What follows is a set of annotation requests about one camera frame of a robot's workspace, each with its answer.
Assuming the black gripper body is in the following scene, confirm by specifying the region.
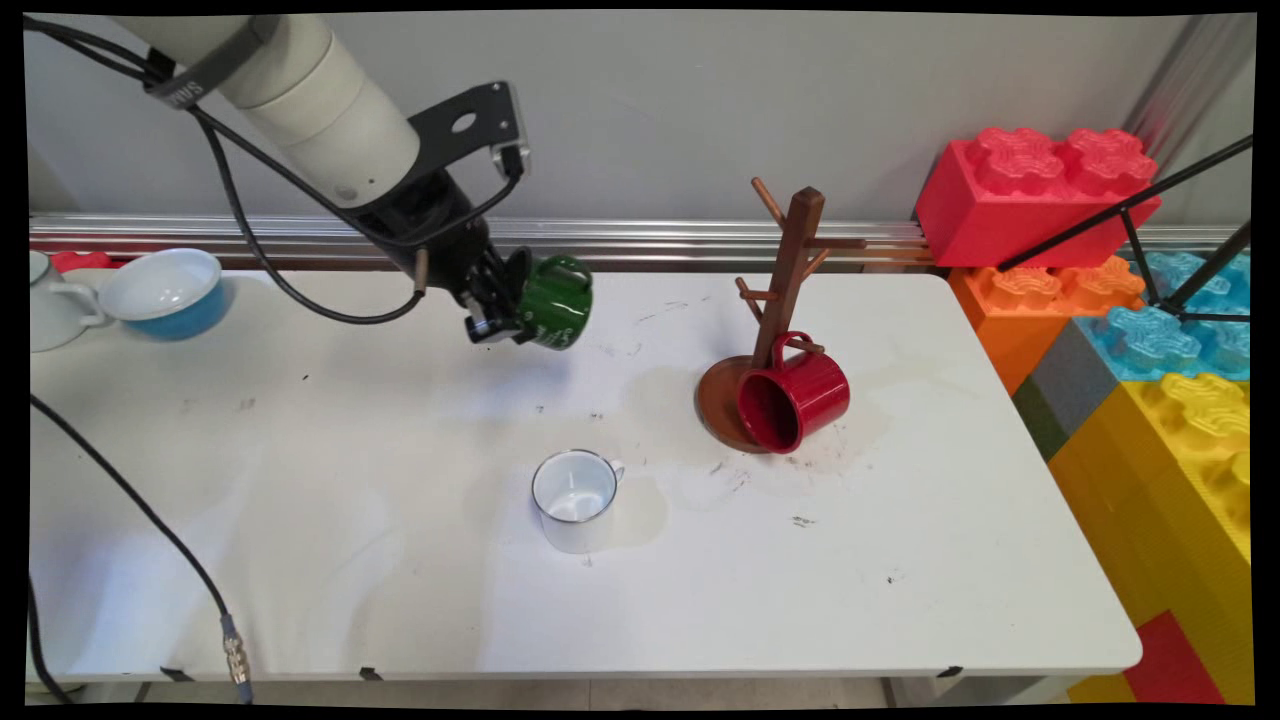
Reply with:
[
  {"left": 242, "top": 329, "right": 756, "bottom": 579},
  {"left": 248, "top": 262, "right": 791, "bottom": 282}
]
[{"left": 350, "top": 168, "right": 506, "bottom": 311}]

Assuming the red giant building block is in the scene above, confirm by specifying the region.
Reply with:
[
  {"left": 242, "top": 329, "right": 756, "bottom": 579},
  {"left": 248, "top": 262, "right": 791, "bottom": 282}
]
[{"left": 915, "top": 126, "right": 1163, "bottom": 269}]

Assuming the blue bowl with white inside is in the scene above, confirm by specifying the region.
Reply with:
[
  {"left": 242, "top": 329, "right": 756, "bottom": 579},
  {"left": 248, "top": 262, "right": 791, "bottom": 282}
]
[{"left": 97, "top": 248, "right": 227, "bottom": 342}]

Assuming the slanted aluminium profile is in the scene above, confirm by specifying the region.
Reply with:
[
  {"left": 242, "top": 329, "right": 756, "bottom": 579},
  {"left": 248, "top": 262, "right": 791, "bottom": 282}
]
[{"left": 1125, "top": 15, "right": 1256, "bottom": 151}]

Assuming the grey velcro strap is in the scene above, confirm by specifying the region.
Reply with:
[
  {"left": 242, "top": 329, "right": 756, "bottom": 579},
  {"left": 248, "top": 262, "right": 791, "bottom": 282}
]
[{"left": 143, "top": 15, "right": 283, "bottom": 111}]

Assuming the red enamel mug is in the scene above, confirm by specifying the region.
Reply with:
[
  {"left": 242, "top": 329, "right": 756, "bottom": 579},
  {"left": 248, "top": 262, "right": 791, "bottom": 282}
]
[{"left": 737, "top": 332, "right": 851, "bottom": 454}]

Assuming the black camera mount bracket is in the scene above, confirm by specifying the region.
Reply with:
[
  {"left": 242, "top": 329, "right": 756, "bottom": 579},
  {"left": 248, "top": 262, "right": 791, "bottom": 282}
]
[{"left": 405, "top": 82, "right": 521, "bottom": 186}]

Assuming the black tripod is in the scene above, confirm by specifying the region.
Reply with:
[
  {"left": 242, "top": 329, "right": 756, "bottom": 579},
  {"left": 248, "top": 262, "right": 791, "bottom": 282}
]
[{"left": 995, "top": 135, "right": 1256, "bottom": 323}]

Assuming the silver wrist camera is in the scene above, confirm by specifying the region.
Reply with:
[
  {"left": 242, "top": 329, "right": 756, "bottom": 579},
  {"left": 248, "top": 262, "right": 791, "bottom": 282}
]
[{"left": 488, "top": 83, "right": 533, "bottom": 183}]

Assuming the aluminium rail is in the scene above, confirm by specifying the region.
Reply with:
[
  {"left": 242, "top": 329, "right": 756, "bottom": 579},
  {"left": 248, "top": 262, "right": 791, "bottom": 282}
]
[{"left": 28, "top": 212, "right": 946, "bottom": 273}]

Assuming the blue giant building block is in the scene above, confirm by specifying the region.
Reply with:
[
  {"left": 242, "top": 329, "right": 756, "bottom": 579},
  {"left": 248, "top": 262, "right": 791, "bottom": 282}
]
[{"left": 1075, "top": 250, "right": 1253, "bottom": 383}]

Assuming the orange giant building block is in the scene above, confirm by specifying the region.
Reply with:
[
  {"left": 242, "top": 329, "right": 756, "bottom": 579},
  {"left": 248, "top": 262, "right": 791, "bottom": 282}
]
[{"left": 948, "top": 255, "right": 1146, "bottom": 396}]

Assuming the pale grey mug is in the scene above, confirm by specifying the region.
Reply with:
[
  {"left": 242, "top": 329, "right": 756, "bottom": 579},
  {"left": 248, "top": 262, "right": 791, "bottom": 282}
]
[{"left": 28, "top": 250, "right": 109, "bottom": 353}]

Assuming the white mug with dark rim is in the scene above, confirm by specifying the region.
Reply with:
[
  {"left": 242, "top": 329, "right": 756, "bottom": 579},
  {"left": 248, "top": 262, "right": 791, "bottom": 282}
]
[{"left": 530, "top": 449, "right": 626, "bottom": 555}]

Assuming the green enamel mug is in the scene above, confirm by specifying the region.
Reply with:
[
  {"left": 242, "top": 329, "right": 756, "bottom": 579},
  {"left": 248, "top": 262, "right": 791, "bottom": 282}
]
[{"left": 513, "top": 254, "right": 595, "bottom": 352}]

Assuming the brown wooden mug tree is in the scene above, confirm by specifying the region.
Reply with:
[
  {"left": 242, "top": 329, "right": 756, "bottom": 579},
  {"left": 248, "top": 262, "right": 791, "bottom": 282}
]
[{"left": 697, "top": 178, "right": 869, "bottom": 454}]

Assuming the black cable with metal connector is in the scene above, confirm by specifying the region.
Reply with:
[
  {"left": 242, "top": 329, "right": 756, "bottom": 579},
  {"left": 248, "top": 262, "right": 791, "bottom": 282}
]
[{"left": 30, "top": 395, "right": 253, "bottom": 706}]

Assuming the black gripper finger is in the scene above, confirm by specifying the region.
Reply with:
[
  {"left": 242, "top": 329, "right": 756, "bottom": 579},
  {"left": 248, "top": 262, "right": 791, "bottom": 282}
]
[
  {"left": 498, "top": 248, "right": 534, "bottom": 306},
  {"left": 463, "top": 285, "right": 526, "bottom": 347}
]

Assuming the yellow giant building block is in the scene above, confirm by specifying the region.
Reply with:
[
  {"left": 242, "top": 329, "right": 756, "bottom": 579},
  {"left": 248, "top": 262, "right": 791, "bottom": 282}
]
[{"left": 1045, "top": 372, "right": 1256, "bottom": 706}]

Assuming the thin black cable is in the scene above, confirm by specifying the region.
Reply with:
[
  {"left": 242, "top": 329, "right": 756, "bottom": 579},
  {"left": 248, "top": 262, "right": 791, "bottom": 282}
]
[{"left": 27, "top": 575, "right": 76, "bottom": 704}]

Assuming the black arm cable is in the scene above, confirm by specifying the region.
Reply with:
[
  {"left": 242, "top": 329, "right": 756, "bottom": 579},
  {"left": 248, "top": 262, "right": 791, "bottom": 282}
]
[{"left": 25, "top": 15, "right": 526, "bottom": 326}]

